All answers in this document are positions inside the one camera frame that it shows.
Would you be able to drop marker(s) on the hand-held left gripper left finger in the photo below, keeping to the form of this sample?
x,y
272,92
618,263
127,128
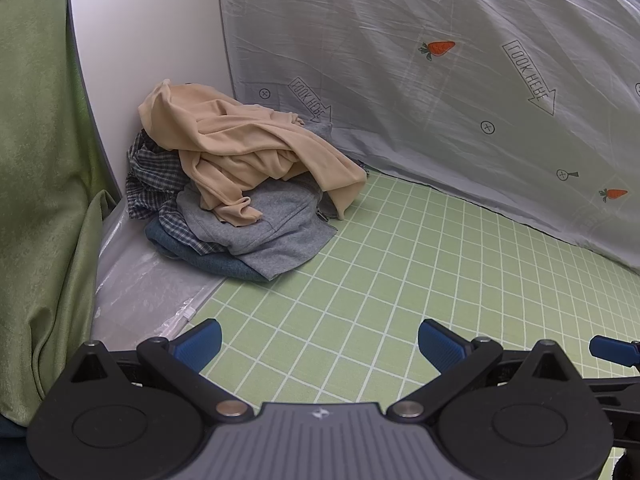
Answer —
x,y
200,345

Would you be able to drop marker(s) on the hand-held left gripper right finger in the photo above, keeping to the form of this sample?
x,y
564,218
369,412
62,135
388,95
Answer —
x,y
442,345

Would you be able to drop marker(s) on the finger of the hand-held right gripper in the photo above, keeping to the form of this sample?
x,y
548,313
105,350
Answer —
x,y
612,349
622,410

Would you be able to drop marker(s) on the beige long-sleeve top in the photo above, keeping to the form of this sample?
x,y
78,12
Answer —
x,y
240,145

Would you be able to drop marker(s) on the clear plastic sheet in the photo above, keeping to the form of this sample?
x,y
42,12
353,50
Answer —
x,y
140,285

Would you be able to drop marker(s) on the green checked bed sheet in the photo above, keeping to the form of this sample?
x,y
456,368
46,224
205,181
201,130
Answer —
x,y
400,270

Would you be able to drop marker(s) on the blue knit sweater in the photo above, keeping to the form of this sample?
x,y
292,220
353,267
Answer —
x,y
170,246

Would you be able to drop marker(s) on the grey zip hoodie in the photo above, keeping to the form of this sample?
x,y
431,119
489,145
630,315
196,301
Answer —
x,y
270,230

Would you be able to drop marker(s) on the dark checked shirt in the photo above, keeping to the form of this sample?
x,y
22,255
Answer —
x,y
150,180

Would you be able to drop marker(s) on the green curtain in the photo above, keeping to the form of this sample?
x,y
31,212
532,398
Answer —
x,y
40,160

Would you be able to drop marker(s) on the grey carrot-print sheet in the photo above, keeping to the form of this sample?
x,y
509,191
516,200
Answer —
x,y
400,85

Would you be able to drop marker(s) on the white board panel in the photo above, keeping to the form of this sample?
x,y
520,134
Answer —
x,y
150,35

